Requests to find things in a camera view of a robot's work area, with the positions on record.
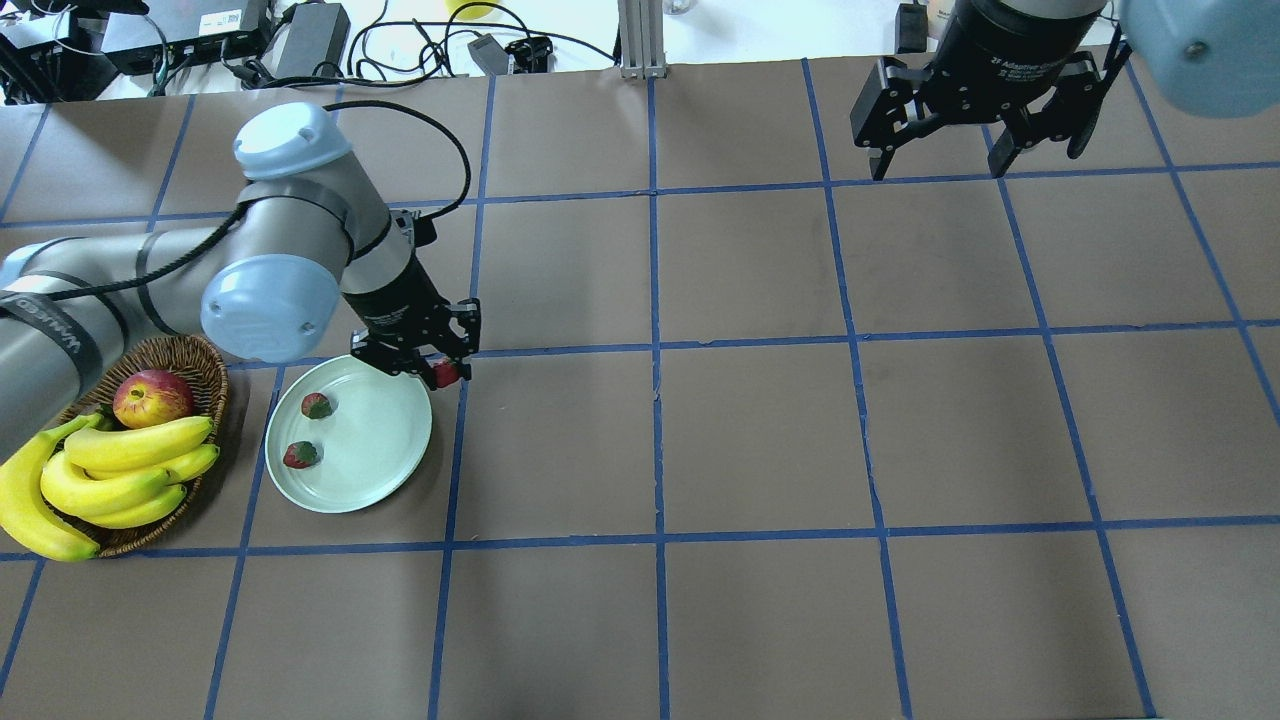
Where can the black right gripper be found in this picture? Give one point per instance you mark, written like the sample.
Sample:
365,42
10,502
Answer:
1005,45

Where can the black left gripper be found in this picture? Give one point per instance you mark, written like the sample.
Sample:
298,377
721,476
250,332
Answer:
388,297

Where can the red strawberry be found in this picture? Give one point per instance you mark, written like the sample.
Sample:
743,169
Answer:
301,455
316,405
442,373

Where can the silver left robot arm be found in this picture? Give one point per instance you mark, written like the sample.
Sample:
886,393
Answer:
636,268

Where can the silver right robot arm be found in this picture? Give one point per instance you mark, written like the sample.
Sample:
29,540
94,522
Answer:
1215,59

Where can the light green plate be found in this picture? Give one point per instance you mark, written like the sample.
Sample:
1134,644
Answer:
370,445

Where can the red apple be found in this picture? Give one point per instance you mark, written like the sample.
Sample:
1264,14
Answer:
152,397

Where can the black power adapter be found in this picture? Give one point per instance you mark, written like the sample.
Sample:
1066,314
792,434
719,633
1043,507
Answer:
316,35

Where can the yellow banana bunch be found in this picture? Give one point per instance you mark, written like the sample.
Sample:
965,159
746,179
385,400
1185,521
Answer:
65,481

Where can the aluminium frame post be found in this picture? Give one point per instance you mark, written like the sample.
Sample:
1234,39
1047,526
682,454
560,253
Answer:
640,29

